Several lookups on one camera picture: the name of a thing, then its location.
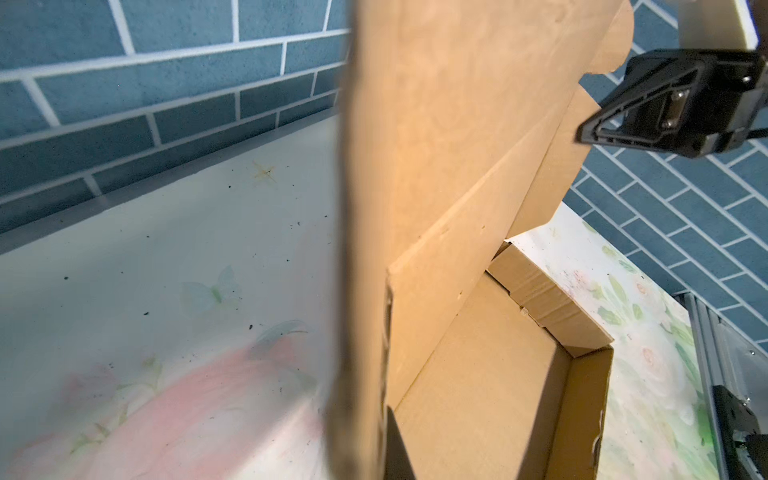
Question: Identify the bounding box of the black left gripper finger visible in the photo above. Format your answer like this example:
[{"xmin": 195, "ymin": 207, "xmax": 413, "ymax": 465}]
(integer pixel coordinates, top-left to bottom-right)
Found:
[{"xmin": 383, "ymin": 407, "xmax": 416, "ymax": 480}]

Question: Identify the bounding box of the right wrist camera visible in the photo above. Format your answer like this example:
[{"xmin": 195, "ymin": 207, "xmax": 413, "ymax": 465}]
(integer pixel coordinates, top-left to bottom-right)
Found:
[{"xmin": 677, "ymin": 0, "xmax": 759, "ymax": 51}]

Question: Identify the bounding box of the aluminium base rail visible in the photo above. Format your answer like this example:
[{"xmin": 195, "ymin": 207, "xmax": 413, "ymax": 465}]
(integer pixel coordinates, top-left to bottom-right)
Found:
[{"xmin": 679, "ymin": 293, "xmax": 767, "ymax": 479}]

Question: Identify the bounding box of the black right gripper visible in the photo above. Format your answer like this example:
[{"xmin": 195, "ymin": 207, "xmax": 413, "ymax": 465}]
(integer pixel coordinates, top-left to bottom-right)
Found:
[{"xmin": 575, "ymin": 49, "xmax": 767, "ymax": 158}]

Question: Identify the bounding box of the brown cardboard box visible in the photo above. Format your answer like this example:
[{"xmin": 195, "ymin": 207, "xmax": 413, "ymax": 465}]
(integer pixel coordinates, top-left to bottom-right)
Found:
[{"xmin": 326, "ymin": 1, "xmax": 634, "ymax": 479}]

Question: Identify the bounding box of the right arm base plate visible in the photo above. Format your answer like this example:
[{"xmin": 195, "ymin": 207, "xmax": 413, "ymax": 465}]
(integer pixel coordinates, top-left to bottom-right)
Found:
[{"xmin": 712, "ymin": 385, "xmax": 767, "ymax": 480}]

